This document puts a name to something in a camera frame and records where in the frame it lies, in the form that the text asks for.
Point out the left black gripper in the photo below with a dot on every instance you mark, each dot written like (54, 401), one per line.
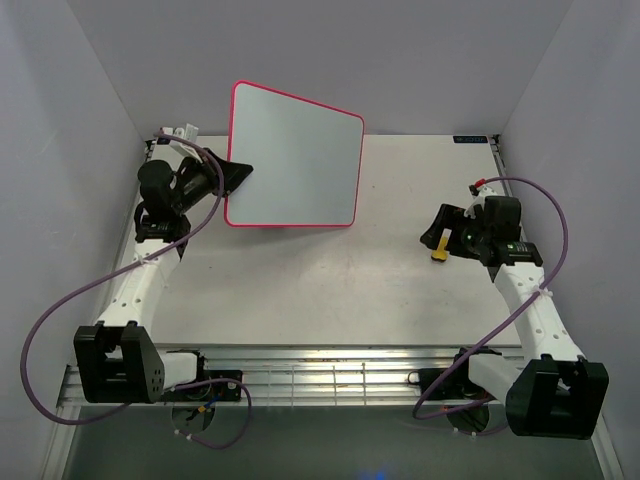
(234, 173)

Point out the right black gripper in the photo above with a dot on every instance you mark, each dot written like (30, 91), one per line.
(451, 218)

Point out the yellow whiteboard eraser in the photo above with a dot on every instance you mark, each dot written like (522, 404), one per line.
(440, 253)

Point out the pink framed whiteboard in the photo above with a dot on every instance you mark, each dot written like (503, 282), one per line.
(306, 158)

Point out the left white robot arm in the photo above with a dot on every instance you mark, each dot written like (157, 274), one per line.
(117, 360)

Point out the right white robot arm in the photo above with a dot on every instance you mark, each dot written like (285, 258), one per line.
(558, 393)

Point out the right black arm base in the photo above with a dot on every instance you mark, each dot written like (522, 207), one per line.
(455, 386)

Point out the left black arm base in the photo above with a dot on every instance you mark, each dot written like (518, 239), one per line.
(217, 392)

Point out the right blue table label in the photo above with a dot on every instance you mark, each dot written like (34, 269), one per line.
(470, 139)

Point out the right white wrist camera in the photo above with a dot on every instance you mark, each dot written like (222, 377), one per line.
(480, 191)

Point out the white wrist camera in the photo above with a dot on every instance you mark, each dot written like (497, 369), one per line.
(181, 140)
(480, 191)

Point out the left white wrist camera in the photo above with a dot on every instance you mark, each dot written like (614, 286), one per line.
(181, 140)

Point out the aluminium rail frame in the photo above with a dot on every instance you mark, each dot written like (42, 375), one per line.
(312, 376)

